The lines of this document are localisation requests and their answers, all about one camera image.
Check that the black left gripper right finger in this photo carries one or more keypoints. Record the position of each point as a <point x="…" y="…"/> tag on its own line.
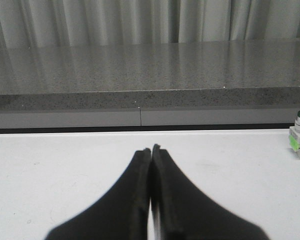
<point x="182" y="212"/>

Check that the grey curtain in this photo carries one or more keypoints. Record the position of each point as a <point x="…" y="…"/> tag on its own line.
<point x="44" y="23"/>

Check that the grey stone counter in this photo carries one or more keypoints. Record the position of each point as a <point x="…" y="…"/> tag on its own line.
<point x="172" y="85"/>

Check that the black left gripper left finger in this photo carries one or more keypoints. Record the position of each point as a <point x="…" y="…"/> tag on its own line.
<point x="120" y="214"/>

